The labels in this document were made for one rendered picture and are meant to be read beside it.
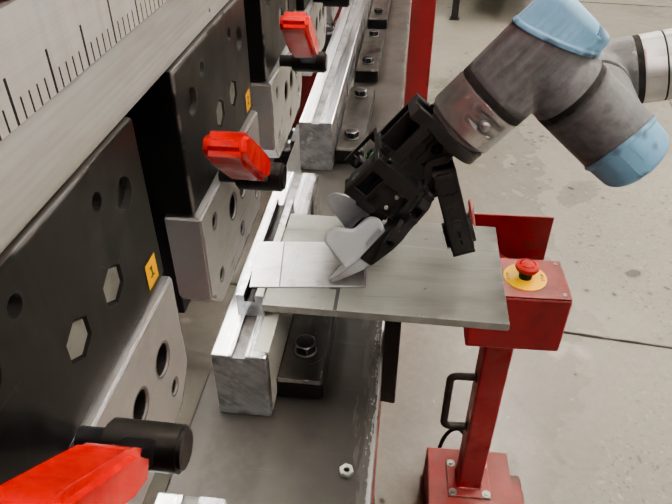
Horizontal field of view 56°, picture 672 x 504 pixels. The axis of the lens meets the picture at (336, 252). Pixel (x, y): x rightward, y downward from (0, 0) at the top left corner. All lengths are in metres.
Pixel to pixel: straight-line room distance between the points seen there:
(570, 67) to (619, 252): 2.07
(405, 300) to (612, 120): 0.27
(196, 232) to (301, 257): 0.38
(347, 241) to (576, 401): 1.43
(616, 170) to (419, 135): 0.19
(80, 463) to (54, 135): 0.11
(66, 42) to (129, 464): 0.14
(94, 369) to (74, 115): 0.10
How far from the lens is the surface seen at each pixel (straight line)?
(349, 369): 0.79
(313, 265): 0.73
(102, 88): 0.27
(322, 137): 1.14
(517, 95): 0.61
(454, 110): 0.62
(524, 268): 1.08
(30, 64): 0.22
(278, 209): 0.85
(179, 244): 0.38
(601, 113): 0.63
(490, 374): 1.30
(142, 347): 0.30
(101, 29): 0.27
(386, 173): 0.63
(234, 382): 0.71
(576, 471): 1.86
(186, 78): 0.35
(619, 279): 2.51
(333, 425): 0.73
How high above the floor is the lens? 1.45
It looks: 37 degrees down
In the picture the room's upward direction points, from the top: straight up
